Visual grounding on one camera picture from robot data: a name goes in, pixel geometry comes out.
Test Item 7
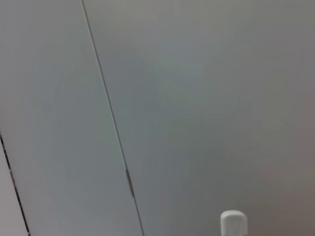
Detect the green white utility knife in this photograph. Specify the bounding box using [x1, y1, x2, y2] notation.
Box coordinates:
[220, 209, 248, 236]

